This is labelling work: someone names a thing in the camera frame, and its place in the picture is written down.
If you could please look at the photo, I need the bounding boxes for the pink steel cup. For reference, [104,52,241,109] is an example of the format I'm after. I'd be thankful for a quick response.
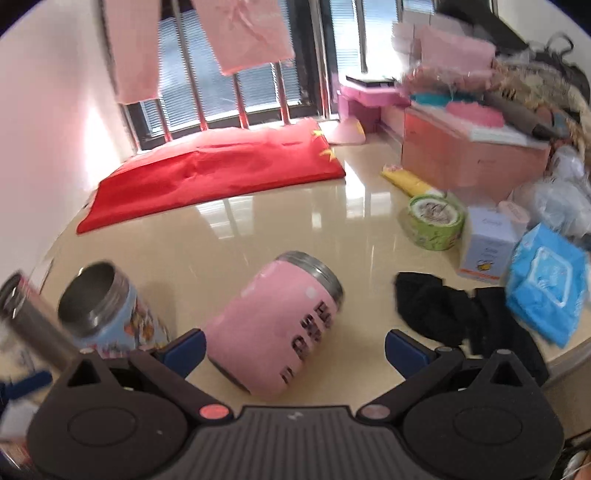
[204,251,345,399]

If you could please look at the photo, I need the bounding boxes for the blue cartoon steel cup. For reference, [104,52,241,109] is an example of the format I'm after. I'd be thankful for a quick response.
[58,261,170,358]

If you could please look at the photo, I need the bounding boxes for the black cloth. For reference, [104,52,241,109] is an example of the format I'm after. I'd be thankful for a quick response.
[393,272,550,386]

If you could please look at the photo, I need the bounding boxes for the green tape roll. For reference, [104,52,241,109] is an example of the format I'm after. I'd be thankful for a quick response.
[405,195,465,251]

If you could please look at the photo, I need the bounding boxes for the white small carton box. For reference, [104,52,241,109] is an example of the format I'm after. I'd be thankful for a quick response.
[457,206,524,283]

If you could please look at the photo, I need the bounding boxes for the blue wet wipes pack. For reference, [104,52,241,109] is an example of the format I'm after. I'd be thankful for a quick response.
[505,224,588,348]

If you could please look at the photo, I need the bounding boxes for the tall stainless steel flask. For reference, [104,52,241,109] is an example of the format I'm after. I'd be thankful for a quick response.
[1,271,79,371]

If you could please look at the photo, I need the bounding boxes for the yellow tube package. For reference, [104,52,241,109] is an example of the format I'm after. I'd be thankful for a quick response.
[381,166,445,198]

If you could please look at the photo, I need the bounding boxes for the red flag cloth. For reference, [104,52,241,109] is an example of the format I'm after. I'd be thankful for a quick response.
[76,118,346,234]

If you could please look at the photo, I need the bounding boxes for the pink storage box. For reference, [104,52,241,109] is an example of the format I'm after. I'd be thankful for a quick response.
[401,108,550,202]

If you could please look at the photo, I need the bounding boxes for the pink seashell ornament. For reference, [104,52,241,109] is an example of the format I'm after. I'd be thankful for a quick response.
[322,116,367,146]

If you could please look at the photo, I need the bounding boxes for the magenta pink box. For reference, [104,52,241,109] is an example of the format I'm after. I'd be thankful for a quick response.
[338,82,412,133]

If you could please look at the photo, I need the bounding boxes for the floral fabric bag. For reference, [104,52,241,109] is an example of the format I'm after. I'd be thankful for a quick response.
[492,60,590,157]

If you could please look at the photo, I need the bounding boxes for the steel window railing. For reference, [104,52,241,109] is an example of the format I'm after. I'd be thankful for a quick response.
[98,0,371,153]

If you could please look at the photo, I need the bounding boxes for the black window frame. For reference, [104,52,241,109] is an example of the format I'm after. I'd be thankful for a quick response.
[122,1,401,150]

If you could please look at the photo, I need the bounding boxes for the pink pants on rail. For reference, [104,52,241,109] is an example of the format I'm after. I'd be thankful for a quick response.
[102,0,297,106]

